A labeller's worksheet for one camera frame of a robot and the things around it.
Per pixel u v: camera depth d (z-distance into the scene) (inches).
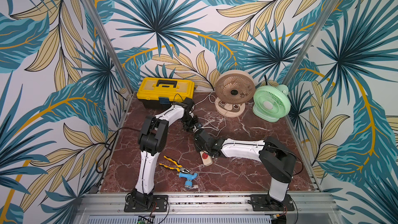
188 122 33.8
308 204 29.6
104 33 33.7
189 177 31.4
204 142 26.6
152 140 22.7
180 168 32.8
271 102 33.8
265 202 29.0
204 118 41.0
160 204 29.1
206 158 33.2
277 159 18.7
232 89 35.4
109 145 35.3
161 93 38.1
